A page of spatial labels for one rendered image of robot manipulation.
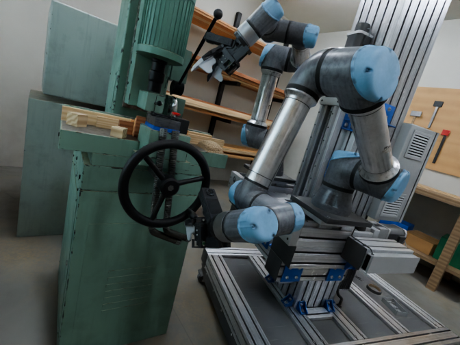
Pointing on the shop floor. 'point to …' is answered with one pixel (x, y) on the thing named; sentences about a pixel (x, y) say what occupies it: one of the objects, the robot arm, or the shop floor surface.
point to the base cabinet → (115, 269)
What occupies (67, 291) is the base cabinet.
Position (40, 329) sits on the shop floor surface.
